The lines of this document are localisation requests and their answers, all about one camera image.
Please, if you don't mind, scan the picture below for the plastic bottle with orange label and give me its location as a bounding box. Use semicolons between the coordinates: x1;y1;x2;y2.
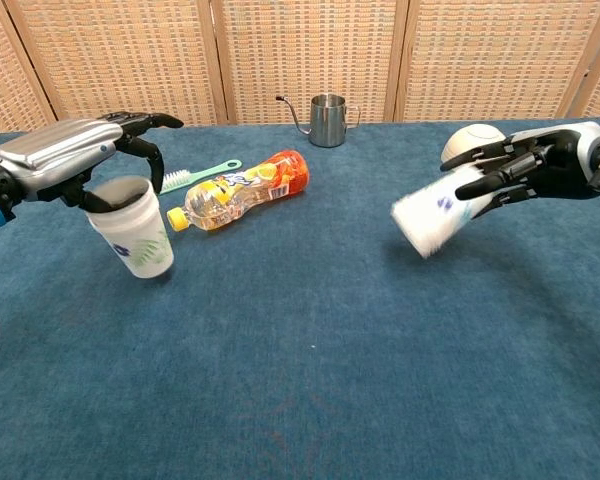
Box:
166;149;311;233

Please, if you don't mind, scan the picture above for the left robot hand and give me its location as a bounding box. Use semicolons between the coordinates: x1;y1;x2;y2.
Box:
0;111;185;212

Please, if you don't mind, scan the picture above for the stack of white floral cups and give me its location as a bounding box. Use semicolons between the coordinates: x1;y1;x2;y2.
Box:
390;167;497;260

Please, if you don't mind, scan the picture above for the steel gooseneck pitcher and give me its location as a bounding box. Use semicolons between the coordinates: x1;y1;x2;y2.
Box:
274;93;362;149

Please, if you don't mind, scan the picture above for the blue tablecloth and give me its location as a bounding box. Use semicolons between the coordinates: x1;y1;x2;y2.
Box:
0;116;600;480

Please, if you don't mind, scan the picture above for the teal plastic brush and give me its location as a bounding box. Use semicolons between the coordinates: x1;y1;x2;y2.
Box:
158;159;243;196

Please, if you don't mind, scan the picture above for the upturned cream ceramic bowl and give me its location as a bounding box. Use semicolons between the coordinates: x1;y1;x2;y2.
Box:
440;123;509;164

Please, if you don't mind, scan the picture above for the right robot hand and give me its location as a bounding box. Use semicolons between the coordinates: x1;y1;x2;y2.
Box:
439;121;600;220

